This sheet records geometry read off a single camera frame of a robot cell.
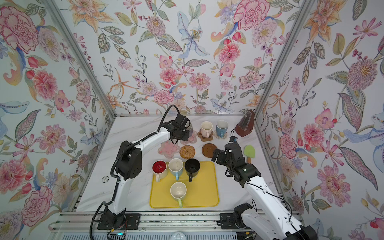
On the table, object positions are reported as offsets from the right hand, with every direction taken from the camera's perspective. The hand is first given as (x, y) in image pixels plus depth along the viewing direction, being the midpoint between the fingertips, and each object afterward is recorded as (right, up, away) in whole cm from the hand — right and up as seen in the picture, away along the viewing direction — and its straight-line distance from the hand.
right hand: (220, 152), depth 80 cm
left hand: (-17, +8, +17) cm, 26 cm away
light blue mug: (-25, -11, +11) cm, 29 cm away
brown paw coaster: (-7, +6, +26) cm, 27 cm away
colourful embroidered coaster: (+2, +8, +27) cm, 28 cm away
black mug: (-15, -9, +6) cm, 18 cm away
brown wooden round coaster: (-4, -1, +20) cm, 21 cm away
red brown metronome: (+22, +15, +23) cm, 35 cm away
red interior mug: (-35, -11, +10) cm, 38 cm away
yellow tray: (-9, -22, +5) cm, 24 cm away
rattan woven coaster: (-18, -3, +20) cm, 27 cm away
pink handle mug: (-5, +13, +21) cm, 26 cm away
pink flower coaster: (-31, -1, +20) cm, 37 cm away
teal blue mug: (+5, +13, +20) cm, 25 cm away
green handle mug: (-23, -22, +3) cm, 32 cm away
